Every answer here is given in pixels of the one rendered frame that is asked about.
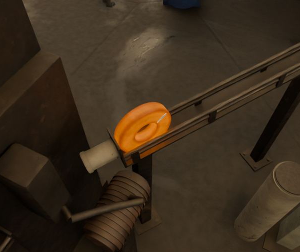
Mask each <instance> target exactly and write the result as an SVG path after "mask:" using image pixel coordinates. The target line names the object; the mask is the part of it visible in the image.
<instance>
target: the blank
mask: <svg viewBox="0 0 300 252"><path fill-rule="evenodd" d="M170 123H171V115H170V113H169V111H168V110H167V109H166V108H165V107H164V105H162V104H160V103H158V102H148V103H145V104H142V105H140V106H138V107H136V108H134V109H133V110H131V111H130V112H128V113H127V114H126V115H125V116H124V117H123V118H122V119H121V120H120V122H119V123H118V125H117V127H116V129H115V133H114V138H115V140H116V141H117V143H118V145H119V147H120V148H121V150H123V151H124V152H128V151H130V150H132V149H134V148H136V147H137V146H139V145H141V144H143V143H145V142H147V141H149V140H151V139H153V138H155V137H157V136H159V135H160V134H162V133H164V132H166V131H167V130H168V128H169V126H170ZM147 124H149V125H148V126H147V127H146V128H145V129H144V130H142V131H141V132H138V131H139V129H141V128H142V127H143V126H145V125H147ZM137 132H138V133H137Z"/></svg>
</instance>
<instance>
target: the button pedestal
mask: <svg viewBox="0 0 300 252"><path fill-rule="evenodd" d="M262 248H263V249H265V250H267V251H269V252H300V206H299V207H298V208H297V209H296V210H295V211H293V212H292V213H291V214H290V215H285V216H284V217H282V218H281V219H280V220H279V221H278V222H277V223H276V224H274V225H273V226H272V227H271V228H270V229H269V230H268V231H267V232H266V235H265V238H264V242H263V246H262Z"/></svg>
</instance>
